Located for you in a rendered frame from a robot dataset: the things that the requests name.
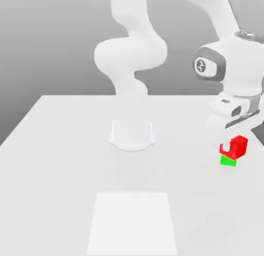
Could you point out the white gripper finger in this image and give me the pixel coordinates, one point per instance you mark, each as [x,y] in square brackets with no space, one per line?
[225,144]

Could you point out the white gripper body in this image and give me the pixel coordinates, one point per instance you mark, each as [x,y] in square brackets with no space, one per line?
[237,126]

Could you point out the small red cube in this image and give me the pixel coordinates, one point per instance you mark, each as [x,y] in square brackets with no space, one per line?
[239,146]

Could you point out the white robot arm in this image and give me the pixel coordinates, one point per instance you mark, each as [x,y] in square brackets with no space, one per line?
[132,53]

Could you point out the small green cube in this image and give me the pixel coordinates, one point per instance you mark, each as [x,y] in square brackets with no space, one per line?
[226,161]

